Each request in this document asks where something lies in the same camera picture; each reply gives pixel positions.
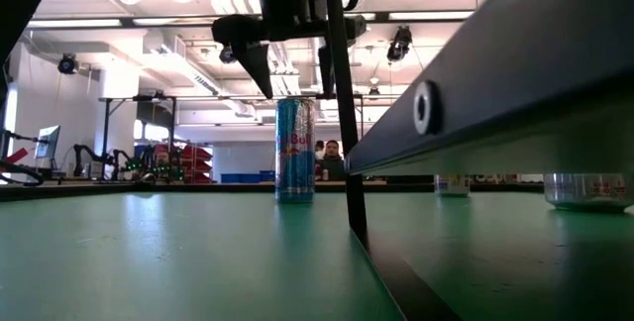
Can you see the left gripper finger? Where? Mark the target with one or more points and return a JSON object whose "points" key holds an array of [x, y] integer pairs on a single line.
{"points": [[325, 71], [257, 63]]}

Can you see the blue silver Red Bull can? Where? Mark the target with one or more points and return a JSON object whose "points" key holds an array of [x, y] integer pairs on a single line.
{"points": [[295, 162]]}

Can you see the silver Diet Coke can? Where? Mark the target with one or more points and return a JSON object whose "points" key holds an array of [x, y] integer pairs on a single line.
{"points": [[589, 192]]}

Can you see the black background robot arm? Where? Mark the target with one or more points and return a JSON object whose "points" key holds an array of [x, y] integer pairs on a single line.
{"points": [[75, 160], [148, 162]]}

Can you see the person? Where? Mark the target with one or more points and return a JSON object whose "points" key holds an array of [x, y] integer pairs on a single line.
{"points": [[333, 162], [319, 148]]}

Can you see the red storage bins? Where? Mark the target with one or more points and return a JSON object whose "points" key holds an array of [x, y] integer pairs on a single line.
{"points": [[198, 155]]}

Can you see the black hanging screen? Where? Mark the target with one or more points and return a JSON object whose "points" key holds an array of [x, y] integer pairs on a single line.
{"points": [[154, 114]]}

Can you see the blue bin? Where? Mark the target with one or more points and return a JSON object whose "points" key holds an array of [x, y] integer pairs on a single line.
{"points": [[243, 178]]}

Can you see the light wooden board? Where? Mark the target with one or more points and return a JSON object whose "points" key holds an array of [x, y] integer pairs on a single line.
{"points": [[495, 88]]}

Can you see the computer monitor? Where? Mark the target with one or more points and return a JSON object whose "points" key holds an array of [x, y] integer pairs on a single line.
{"points": [[48, 142]]}

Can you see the green table mat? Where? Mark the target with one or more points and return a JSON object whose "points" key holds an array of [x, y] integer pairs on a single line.
{"points": [[148, 261]]}

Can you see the black ceiling camera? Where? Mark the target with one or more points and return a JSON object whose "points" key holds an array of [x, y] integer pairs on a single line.
{"points": [[398, 48], [67, 64], [227, 55]]}

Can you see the white ventilation duct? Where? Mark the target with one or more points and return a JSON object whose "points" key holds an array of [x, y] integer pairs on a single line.
{"points": [[183, 66]]}

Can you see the black background table frame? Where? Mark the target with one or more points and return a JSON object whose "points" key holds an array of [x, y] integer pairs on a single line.
{"points": [[106, 138]]}

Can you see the black metal table frame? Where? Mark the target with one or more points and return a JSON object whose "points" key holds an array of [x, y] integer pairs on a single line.
{"points": [[74, 192]]}

